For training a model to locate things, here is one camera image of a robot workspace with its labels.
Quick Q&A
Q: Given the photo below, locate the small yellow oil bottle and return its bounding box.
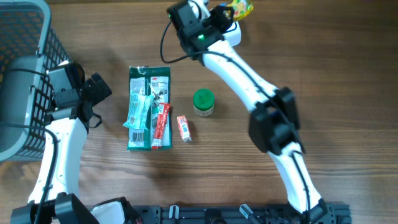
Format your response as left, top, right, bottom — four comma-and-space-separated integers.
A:
227, 0, 254, 22

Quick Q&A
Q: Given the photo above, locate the green 3M product package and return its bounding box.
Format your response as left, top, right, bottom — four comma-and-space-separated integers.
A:
127, 67, 172, 151

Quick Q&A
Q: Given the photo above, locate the orange small carton box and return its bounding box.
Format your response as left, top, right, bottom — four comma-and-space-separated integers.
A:
177, 115, 192, 142

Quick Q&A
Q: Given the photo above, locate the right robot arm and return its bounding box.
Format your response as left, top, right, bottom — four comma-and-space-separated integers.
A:
167, 1, 327, 223

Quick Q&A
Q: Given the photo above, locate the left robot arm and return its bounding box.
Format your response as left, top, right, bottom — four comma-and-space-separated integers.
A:
11, 63, 112, 223

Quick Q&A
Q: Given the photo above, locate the white barcode scanner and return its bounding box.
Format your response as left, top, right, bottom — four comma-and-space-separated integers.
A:
223, 22, 242, 47

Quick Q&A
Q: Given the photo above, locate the teal wrapped packet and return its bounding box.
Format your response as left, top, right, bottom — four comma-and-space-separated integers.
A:
123, 91, 154, 129

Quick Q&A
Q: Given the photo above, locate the grey plastic shopping basket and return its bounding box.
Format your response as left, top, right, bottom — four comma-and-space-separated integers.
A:
1, 0, 69, 161

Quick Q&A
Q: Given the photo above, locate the left camera cable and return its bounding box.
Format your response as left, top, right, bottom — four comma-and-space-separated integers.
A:
0, 68, 60, 224

